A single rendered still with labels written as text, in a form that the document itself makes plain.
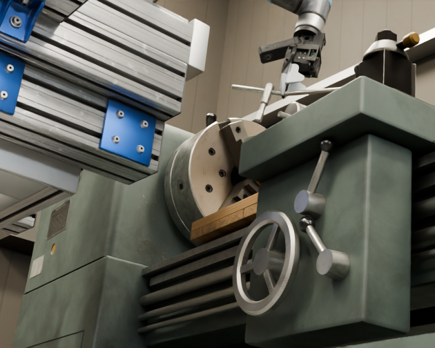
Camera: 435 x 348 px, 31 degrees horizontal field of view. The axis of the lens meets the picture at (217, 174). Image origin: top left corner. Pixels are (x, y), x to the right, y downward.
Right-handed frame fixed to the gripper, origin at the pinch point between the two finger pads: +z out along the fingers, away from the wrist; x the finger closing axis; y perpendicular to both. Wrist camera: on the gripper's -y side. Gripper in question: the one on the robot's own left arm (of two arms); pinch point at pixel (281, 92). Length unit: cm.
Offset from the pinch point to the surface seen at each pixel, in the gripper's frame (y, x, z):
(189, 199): -9.9, -9.6, 40.0
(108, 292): -23, -4, 64
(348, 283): 37, -64, 76
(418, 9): 1, 204, -225
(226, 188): -3.6, -6.4, 33.9
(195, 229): -2, -20, 52
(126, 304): -19, -1, 64
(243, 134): -2.2, -10.7, 21.4
